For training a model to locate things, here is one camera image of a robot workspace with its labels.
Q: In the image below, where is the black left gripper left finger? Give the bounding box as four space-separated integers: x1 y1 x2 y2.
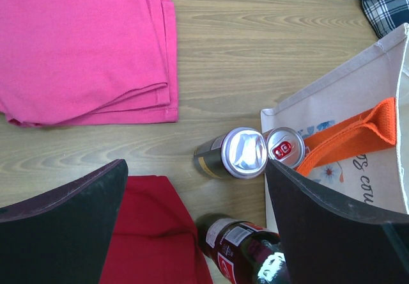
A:
1 159 128 283

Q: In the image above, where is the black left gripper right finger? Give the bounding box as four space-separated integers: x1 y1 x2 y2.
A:
265 161 408 283

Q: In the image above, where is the cola glass bottle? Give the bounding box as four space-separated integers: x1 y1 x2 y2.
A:
195 213 290 284

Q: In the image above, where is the beige canvas tote bag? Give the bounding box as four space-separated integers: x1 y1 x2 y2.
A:
261 24 408 213

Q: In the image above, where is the black can beside bag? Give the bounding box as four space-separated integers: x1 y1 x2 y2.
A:
193 127 268 179

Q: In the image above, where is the red folded cloth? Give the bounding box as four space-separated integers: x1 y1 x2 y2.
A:
100 176 212 283

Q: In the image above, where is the silver can red tab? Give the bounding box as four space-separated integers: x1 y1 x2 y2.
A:
263 127 305 169

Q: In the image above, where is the pink folded cloth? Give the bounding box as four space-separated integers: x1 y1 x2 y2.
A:
1 0 178 127

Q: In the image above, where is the plaid navy white shirt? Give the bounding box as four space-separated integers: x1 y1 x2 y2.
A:
361 0 408 38

